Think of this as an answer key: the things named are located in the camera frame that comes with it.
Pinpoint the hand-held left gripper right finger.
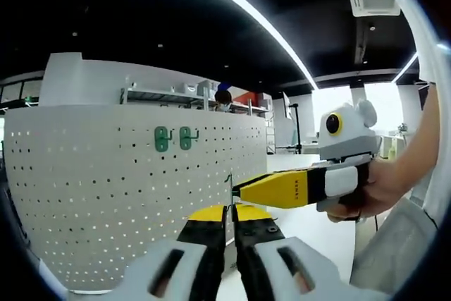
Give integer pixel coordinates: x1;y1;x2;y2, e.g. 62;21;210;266
234;204;357;301

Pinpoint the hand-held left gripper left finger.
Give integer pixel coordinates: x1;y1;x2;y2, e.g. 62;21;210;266
118;204;227;301

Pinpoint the green hook assembly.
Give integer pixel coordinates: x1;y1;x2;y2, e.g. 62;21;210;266
178;125;200;151
224;172;237;226
154;125;174;152

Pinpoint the white perforated mounting plate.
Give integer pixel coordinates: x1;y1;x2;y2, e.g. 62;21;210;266
3;103;268;297

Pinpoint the person's right hand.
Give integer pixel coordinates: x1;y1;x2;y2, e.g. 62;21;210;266
326;156;412;223

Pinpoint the black tripod stand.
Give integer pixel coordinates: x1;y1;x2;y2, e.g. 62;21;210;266
276;102;304;156

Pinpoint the ceiling light strip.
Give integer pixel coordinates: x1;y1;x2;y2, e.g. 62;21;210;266
396;52;421;85

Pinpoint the grey mesh office chair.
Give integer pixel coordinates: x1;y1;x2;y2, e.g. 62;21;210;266
350;197;441;286

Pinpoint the metal storage shelf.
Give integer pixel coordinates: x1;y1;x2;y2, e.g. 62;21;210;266
119;80;274;118

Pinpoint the white curved partition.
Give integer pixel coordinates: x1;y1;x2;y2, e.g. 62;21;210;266
38;52;271;118

